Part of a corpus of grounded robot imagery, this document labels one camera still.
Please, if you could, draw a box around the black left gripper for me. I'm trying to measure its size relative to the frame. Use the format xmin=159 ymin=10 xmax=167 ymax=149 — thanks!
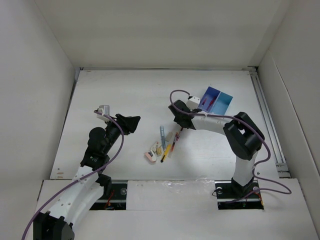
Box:
xmin=102 ymin=114 xmax=139 ymax=154

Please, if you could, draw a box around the red pen white cap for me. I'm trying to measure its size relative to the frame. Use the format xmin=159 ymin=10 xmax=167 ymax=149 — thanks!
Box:
xmin=171 ymin=132 xmax=180 ymax=151

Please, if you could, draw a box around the white grey correction tape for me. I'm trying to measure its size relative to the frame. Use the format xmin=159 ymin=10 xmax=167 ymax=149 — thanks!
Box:
xmin=148 ymin=149 xmax=157 ymax=157

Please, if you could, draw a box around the pink white correction tape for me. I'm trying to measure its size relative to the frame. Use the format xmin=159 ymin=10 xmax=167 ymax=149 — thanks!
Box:
xmin=144 ymin=152 xmax=158 ymax=164

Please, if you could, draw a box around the aluminium rail right side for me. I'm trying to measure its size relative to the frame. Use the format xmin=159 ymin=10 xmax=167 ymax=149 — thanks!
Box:
xmin=247 ymin=67 xmax=291 ymax=179

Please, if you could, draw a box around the white eraser red label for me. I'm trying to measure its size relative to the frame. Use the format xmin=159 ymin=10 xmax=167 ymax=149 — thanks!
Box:
xmin=150 ymin=141 xmax=162 ymax=152

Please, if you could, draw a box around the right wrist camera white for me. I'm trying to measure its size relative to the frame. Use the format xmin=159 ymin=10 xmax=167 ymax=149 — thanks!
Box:
xmin=186 ymin=96 xmax=201 ymax=110

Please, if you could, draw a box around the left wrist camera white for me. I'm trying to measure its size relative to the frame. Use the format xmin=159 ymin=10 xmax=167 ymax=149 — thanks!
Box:
xmin=94 ymin=105 xmax=110 ymax=121

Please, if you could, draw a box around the blue two-compartment container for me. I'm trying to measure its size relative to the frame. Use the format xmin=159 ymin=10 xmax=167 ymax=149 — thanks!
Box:
xmin=198 ymin=86 xmax=233 ymax=115

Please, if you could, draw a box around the red pen clear barrel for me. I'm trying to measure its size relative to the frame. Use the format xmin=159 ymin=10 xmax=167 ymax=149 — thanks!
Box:
xmin=168 ymin=132 xmax=179 ymax=158

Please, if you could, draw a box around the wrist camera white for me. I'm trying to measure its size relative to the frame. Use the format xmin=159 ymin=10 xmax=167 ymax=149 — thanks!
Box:
xmin=94 ymin=105 xmax=110 ymax=121
xmin=186 ymin=96 xmax=201 ymax=110

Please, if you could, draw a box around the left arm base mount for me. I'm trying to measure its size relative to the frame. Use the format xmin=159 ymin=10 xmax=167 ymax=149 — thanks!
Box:
xmin=90 ymin=181 xmax=128 ymax=211

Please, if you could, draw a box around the red gel pen capped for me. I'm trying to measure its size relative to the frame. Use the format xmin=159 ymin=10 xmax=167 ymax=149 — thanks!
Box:
xmin=208 ymin=96 xmax=217 ymax=108

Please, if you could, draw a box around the grey eraser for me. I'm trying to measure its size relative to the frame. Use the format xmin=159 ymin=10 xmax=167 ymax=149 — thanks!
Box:
xmin=165 ymin=132 xmax=173 ymax=142

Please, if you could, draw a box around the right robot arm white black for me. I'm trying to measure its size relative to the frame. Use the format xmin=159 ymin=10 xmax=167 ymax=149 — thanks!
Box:
xmin=168 ymin=100 xmax=265 ymax=198

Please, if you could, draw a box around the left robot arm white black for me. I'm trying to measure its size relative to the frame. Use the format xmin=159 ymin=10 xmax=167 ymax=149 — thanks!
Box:
xmin=32 ymin=113 xmax=141 ymax=240

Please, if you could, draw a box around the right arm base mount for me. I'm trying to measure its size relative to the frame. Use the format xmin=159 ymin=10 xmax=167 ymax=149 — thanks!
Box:
xmin=211 ymin=180 xmax=264 ymax=211

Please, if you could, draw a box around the tan small eraser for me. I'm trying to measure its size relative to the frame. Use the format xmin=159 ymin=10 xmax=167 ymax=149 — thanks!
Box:
xmin=156 ymin=147 xmax=162 ymax=156

